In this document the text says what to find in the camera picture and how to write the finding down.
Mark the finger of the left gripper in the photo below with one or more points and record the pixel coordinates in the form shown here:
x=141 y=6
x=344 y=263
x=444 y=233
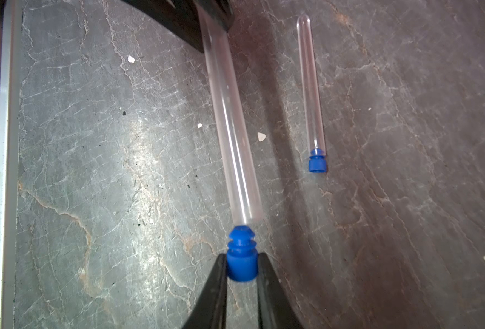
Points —
x=179 y=17
x=220 y=11

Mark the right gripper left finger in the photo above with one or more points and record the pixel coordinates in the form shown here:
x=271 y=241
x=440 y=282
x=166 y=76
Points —
x=210 y=309

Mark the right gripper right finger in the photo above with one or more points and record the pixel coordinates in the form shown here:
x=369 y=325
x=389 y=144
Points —
x=274 y=309

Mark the blue stopper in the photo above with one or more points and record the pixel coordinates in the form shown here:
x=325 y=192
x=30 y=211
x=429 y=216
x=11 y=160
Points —
x=317 y=161
x=242 y=255

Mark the clear test tube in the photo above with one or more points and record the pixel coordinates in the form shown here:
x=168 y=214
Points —
x=241 y=181
x=310 y=88

